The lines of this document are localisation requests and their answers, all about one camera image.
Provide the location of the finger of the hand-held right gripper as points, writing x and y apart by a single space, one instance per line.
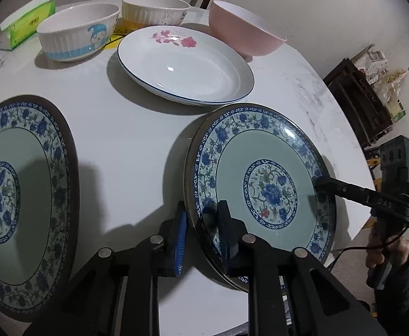
344 189

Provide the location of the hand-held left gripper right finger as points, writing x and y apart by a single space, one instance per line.
223 238

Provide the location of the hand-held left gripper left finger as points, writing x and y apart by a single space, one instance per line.
180 238

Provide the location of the blue floral plate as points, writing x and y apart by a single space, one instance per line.
236 168
33 168

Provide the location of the white bowl with blue cartoon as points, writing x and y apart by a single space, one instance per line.
68 45

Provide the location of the person's right hand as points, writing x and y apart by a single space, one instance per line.
372 252

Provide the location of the clear bag of beans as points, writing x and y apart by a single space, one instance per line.
392 87

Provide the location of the printed plastic bag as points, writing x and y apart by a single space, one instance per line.
372 63

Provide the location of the white plate with rose print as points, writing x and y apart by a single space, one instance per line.
176 63

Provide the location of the pink bowl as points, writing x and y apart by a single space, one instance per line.
236 35

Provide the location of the yellow paper sheet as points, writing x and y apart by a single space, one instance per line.
122 29

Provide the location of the white bowl with rabbit print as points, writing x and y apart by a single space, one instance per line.
145 15

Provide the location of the green tissue box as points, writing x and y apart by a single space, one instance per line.
26 24

